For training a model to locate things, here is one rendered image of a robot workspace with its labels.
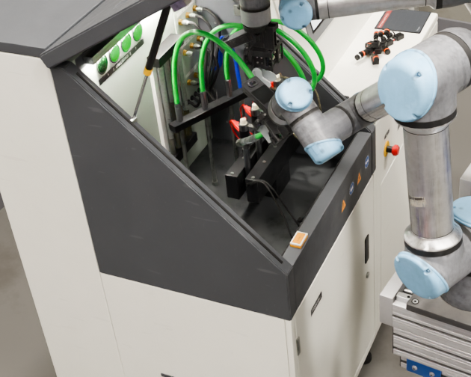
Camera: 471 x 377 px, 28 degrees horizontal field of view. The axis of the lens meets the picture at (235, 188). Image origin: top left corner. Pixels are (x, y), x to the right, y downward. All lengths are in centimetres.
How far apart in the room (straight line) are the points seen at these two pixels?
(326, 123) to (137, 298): 89
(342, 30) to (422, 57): 148
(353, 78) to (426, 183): 125
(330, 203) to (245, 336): 42
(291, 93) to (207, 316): 79
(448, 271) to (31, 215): 124
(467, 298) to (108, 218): 96
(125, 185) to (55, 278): 52
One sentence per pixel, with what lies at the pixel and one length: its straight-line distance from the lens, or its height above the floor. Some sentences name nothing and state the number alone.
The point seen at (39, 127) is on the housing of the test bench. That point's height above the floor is 126.
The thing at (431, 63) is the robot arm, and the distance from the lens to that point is 169.
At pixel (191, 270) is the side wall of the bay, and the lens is 246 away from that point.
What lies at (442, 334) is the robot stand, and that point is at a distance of 220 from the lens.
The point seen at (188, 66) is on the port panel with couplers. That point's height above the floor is 114.
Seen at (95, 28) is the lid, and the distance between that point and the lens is 213.
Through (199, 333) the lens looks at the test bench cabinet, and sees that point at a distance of 263.
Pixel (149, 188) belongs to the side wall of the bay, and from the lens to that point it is 235.
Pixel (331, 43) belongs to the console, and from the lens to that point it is 308.
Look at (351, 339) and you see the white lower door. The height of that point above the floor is 30.
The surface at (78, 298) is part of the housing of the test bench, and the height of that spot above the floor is 66.
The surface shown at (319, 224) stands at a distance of 249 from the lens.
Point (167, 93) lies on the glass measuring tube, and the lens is 270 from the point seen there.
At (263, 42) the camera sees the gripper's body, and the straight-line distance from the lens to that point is 238.
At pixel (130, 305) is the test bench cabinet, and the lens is 269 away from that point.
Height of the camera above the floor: 251
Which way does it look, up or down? 37 degrees down
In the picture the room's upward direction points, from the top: 7 degrees counter-clockwise
